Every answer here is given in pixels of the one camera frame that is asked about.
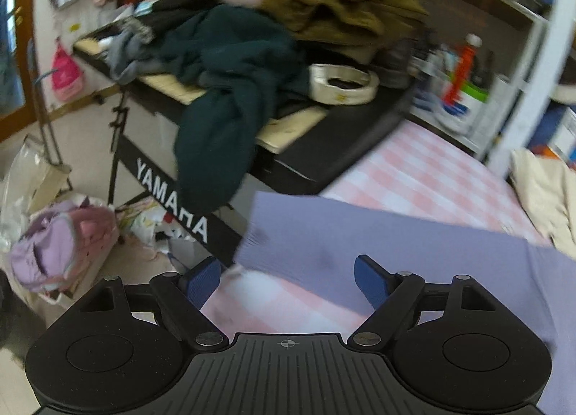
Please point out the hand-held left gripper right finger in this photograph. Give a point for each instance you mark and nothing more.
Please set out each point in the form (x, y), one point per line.
(370, 282)

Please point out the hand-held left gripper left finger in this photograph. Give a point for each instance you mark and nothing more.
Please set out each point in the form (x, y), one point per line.
(204, 282)

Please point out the lavender cloth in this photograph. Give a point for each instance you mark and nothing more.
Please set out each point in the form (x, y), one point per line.
(405, 235)

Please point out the black keyboard stand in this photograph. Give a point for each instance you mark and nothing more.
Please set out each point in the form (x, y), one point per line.
(180, 212)

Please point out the pink checked bed sheet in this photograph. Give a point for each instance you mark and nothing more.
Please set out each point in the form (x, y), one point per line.
(427, 163)

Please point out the black electronic keyboard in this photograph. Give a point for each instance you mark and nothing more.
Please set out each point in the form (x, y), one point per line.
(351, 136)

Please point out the pink purple backpack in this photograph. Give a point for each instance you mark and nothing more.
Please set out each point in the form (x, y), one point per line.
(45, 244)

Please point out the beige board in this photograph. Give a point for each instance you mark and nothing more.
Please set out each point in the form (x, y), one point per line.
(288, 127)

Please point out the beige cloth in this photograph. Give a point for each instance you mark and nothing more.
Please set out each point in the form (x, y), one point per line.
(544, 199)

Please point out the dark green garment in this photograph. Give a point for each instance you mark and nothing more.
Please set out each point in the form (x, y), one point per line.
(234, 82)

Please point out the white container with green label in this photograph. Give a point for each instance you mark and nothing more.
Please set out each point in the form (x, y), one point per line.
(468, 104)

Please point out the metal hand trolley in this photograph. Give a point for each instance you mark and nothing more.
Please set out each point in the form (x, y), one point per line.
(42, 127)

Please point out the red bottle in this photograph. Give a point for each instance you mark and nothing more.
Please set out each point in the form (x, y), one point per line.
(465, 64)

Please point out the grey garment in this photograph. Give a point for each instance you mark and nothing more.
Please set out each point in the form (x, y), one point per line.
(126, 55)

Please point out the pink hanging bag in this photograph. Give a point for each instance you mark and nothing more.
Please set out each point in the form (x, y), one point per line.
(65, 77)

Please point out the wooden door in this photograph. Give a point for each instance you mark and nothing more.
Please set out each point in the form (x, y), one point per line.
(27, 104)

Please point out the white shelf unit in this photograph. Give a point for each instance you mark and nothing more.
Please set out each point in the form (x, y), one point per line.
(540, 82)

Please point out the olive brown garment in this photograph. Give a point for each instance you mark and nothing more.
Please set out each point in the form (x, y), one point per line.
(337, 1)

